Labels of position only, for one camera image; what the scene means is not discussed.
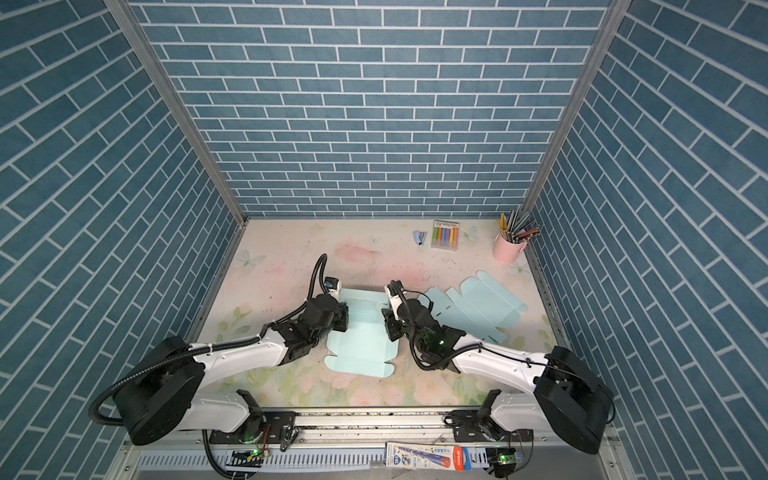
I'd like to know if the light blue flat box stack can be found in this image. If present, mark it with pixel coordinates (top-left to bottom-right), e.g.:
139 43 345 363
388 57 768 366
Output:
426 271 528 344

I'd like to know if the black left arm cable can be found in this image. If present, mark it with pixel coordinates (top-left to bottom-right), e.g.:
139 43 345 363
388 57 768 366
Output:
88 253 330 427

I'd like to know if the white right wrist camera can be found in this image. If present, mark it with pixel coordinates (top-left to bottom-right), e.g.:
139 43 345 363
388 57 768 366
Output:
385 280 404 321

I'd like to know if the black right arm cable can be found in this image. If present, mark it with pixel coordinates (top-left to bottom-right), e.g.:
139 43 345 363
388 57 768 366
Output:
389 280 617 424

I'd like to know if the metal base rail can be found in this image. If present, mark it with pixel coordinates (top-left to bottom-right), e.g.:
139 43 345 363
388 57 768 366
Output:
131 407 619 448

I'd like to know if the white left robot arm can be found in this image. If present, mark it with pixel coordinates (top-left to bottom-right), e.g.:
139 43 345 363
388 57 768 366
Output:
112 294 349 445

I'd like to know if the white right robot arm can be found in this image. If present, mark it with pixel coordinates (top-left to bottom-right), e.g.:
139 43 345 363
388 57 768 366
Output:
384 296 615 454

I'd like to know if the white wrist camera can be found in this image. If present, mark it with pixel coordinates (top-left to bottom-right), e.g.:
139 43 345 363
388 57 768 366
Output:
322 276 341 296
385 280 404 321

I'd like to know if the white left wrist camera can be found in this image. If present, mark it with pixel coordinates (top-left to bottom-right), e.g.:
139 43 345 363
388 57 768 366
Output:
322 276 341 296

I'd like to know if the light blue paper box sheet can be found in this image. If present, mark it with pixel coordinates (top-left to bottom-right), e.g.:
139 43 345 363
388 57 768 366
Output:
324 288 399 378

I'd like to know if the pink metal pencil bucket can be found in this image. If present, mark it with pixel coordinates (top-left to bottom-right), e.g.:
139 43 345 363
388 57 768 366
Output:
492 233 528 264

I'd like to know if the pack of coloured highlighters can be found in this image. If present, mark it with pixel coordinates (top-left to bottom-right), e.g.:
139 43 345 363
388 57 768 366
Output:
431 220 460 251

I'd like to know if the white red blue package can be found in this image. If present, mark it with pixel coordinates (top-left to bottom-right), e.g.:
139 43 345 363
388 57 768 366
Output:
384 442 489 472

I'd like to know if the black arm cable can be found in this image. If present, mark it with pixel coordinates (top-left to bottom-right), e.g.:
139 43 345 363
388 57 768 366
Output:
389 280 617 424
88 253 330 427

